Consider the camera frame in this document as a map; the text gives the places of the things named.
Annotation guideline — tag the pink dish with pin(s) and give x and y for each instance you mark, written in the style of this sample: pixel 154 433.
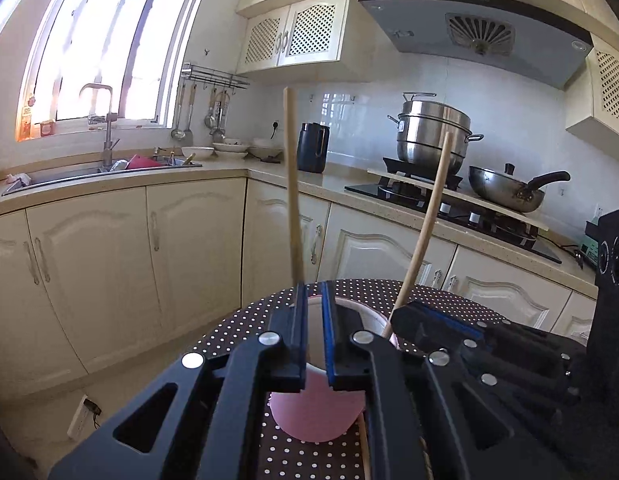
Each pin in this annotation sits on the pink dish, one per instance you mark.
pixel 142 162

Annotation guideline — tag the hanging metal spatula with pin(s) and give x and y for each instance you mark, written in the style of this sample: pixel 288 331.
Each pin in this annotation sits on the hanging metal spatula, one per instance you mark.
pixel 188 135

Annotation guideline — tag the metal wall utensil rack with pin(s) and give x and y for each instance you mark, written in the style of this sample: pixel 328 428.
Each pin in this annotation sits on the metal wall utensil rack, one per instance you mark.
pixel 214 77

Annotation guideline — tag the cream base cabinets under sink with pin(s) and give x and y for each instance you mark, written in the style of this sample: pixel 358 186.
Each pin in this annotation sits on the cream base cabinets under sink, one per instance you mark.
pixel 109 270

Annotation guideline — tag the metal sink faucet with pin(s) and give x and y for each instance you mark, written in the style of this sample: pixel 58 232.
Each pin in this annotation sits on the metal sink faucet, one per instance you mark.
pixel 108 140

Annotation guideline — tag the brown polka dot tablecloth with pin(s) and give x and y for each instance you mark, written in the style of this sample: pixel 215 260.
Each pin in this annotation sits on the brown polka dot tablecloth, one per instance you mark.
pixel 239 330

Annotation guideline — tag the hanging metal strainer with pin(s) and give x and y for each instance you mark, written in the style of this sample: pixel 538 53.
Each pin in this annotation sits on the hanging metal strainer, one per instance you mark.
pixel 217 120

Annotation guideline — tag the grey range hood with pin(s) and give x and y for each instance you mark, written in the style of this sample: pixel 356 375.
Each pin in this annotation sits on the grey range hood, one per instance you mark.
pixel 429 25

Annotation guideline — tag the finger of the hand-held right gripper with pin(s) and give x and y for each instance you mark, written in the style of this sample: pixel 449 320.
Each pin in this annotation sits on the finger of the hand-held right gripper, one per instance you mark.
pixel 454 321
pixel 414 327

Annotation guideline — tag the steel steamer pot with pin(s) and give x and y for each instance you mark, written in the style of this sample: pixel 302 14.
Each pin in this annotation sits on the steel steamer pot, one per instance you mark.
pixel 429 135

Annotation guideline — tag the wall socket with plug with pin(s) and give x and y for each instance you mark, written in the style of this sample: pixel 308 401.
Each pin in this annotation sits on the wall socket with plug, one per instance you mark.
pixel 276 126

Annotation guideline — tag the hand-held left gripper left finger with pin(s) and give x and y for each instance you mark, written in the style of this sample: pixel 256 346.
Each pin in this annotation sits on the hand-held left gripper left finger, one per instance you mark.
pixel 300 335

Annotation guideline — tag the white power strip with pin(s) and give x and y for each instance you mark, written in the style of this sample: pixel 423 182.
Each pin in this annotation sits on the white power strip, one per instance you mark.
pixel 79 417

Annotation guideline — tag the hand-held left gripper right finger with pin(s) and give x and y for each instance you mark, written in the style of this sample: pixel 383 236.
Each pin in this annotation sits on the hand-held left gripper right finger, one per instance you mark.
pixel 329 340

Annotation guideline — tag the stack of white dishes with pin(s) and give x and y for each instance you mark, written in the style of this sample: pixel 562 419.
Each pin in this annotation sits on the stack of white dishes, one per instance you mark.
pixel 230 149

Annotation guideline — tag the kitchen window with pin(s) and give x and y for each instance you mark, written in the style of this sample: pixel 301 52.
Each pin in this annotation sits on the kitchen window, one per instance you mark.
pixel 89 35

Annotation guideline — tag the cream base cabinets under stove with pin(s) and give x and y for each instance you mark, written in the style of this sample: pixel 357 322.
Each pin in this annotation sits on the cream base cabinets under stove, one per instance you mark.
pixel 369 245

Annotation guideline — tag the white wall socket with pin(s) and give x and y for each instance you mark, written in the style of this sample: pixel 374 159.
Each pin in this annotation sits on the white wall socket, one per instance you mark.
pixel 596 211

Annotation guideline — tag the white bowl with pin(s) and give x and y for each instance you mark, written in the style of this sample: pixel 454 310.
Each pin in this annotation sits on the white bowl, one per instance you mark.
pixel 197 153
pixel 264 152

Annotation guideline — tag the steel kitchen sink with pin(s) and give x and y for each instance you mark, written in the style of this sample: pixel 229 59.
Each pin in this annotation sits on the steel kitchen sink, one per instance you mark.
pixel 54 176

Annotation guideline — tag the black speaker box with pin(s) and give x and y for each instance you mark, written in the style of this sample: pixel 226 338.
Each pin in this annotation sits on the black speaker box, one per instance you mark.
pixel 612 245

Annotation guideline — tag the cream lattice wall cabinet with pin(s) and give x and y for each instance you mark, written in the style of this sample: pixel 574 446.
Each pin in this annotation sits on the cream lattice wall cabinet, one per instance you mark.
pixel 607 90
pixel 294 35

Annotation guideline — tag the pink cup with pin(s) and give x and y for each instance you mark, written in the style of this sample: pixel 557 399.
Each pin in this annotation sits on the pink cup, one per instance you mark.
pixel 314 410

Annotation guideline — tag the hanging metal ladle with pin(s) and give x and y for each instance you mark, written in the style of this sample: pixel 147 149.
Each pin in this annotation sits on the hanging metal ladle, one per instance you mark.
pixel 177 130

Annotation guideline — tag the orange bottle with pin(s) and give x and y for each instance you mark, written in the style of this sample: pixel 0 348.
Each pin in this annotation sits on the orange bottle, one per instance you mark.
pixel 25 122

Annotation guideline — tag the dark blue kettle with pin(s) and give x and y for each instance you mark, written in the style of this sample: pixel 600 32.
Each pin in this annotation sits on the dark blue kettle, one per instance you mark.
pixel 312 150

